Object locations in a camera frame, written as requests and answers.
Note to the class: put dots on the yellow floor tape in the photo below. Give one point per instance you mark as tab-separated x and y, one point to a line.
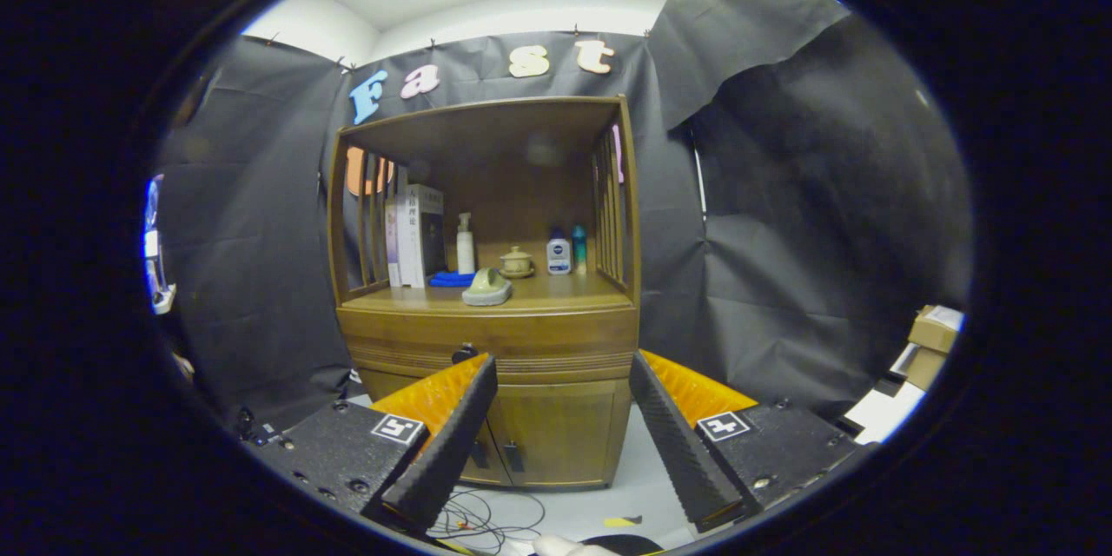
618	522

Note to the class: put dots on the folded blue cloth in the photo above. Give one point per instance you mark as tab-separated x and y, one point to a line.
447	279

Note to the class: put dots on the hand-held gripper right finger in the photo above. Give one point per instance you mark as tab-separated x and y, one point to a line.
678	452

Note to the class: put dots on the white bottle with blue cap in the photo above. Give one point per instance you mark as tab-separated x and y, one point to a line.
559	258

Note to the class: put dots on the wooden cabinet door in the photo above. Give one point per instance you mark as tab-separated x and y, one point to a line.
565	434
478	472

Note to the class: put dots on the thin pale purple book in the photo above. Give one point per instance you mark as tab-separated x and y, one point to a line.
393	248

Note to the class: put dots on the wooden drawer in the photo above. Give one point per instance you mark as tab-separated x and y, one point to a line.
565	334

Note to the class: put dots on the black backdrop cloth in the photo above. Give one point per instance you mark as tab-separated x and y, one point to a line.
782	234

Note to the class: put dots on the wooden countertop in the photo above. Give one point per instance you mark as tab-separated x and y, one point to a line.
573	288

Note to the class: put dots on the cardboard box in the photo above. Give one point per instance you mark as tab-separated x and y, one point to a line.
934	330
923	367

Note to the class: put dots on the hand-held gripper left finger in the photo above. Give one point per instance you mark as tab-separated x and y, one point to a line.
452	452

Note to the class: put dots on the white table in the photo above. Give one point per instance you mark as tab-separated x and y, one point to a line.
886	408

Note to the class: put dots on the black drawer knob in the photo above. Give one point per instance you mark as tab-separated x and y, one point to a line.
463	354

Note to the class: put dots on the teal bottle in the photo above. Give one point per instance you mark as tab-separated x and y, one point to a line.
579	248

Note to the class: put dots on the white pump bottle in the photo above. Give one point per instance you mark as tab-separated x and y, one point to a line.
466	256

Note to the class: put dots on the wooden cabinet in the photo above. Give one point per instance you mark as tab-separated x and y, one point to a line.
495	126

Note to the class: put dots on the beige lidded teacup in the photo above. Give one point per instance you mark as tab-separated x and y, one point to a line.
517	263

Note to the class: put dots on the thick white book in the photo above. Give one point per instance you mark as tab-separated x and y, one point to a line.
415	234

